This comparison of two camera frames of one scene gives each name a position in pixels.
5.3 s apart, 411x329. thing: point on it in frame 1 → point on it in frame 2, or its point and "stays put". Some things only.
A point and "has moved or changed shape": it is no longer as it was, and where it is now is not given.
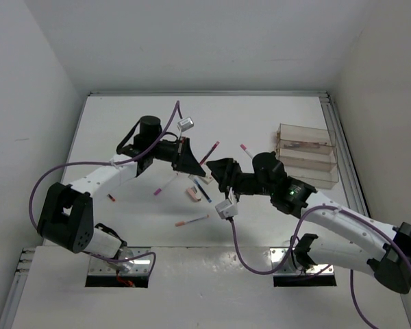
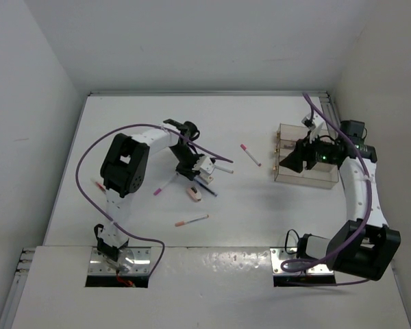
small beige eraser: [205, 179] stays put
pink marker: [244, 147] stays put
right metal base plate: [291, 267] stays put
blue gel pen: [203, 190] has moved or changed shape
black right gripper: [225, 171] → [302, 152]
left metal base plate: [140, 265] stays put
